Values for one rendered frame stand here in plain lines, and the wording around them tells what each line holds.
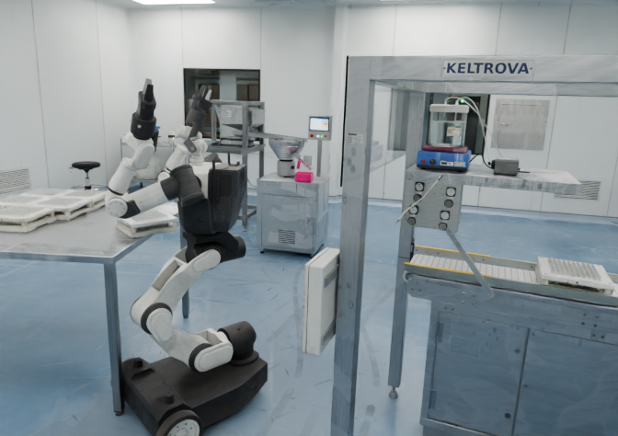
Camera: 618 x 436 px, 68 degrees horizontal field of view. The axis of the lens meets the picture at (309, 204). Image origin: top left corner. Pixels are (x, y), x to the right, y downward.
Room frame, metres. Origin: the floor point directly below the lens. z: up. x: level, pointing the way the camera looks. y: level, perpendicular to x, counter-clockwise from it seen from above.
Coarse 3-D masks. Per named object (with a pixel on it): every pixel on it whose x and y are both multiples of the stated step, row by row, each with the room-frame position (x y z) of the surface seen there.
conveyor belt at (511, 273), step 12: (420, 264) 1.93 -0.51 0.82; (432, 264) 1.94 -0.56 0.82; (444, 264) 1.94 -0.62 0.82; (456, 264) 1.95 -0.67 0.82; (480, 264) 1.96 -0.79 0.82; (432, 276) 1.81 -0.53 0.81; (504, 276) 1.82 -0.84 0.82; (516, 276) 1.82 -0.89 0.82; (528, 276) 1.83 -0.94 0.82; (504, 288) 1.70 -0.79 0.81; (576, 300) 1.61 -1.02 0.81
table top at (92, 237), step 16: (160, 208) 2.82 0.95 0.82; (176, 208) 2.84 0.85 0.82; (48, 224) 2.36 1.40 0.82; (64, 224) 2.37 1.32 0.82; (80, 224) 2.38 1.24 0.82; (96, 224) 2.39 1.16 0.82; (112, 224) 2.40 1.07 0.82; (0, 240) 2.07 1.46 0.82; (16, 240) 2.07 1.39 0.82; (32, 240) 2.08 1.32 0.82; (48, 240) 2.09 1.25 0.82; (64, 240) 2.10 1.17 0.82; (80, 240) 2.11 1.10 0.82; (96, 240) 2.12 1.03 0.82; (112, 240) 2.12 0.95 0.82; (128, 240) 2.13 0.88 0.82; (144, 240) 2.23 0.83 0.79; (0, 256) 1.92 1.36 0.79; (16, 256) 1.91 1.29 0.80; (32, 256) 1.91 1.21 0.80; (48, 256) 1.91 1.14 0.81; (64, 256) 1.90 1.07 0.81; (80, 256) 1.90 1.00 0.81; (96, 256) 1.90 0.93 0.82; (112, 256) 1.90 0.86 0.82
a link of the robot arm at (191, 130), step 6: (186, 120) 2.36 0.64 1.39; (192, 120) 2.34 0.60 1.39; (198, 120) 2.35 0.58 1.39; (180, 126) 2.33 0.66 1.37; (186, 126) 2.35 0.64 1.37; (192, 126) 2.33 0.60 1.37; (198, 126) 2.32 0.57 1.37; (180, 132) 2.31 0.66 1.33; (186, 132) 2.33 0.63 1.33; (192, 132) 2.31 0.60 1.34; (198, 132) 2.36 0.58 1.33; (186, 138) 2.34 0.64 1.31
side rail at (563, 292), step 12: (444, 276) 1.77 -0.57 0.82; (456, 276) 1.75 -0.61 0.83; (468, 276) 1.74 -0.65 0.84; (492, 276) 1.72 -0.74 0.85; (516, 288) 1.67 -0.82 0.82; (528, 288) 1.66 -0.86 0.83; (540, 288) 1.64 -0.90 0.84; (552, 288) 1.63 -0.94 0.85; (564, 288) 1.62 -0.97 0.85; (588, 300) 1.58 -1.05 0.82; (600, 300) 1.57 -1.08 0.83; (612, 300) 1.55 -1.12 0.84
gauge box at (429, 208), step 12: (408, 180) 1.81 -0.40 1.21; (408, 192) 1.80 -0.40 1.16; (432, 192) 1.77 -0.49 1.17; (444, 192) 1.75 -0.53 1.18; (456, 192) 1.74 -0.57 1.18; (408, 204) 1.80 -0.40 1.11; (420, 204) 1.79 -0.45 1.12; (432, 204) 1.77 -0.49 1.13; (456, 204) 1.74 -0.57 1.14; (408, 216) 1.80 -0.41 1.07; (420, 216) 1.78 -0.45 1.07; (432, 216) 1.77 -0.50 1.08; (456, 216) 1.73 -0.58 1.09; (432, 228) 1.77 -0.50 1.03; (456, 228) 1.73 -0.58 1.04
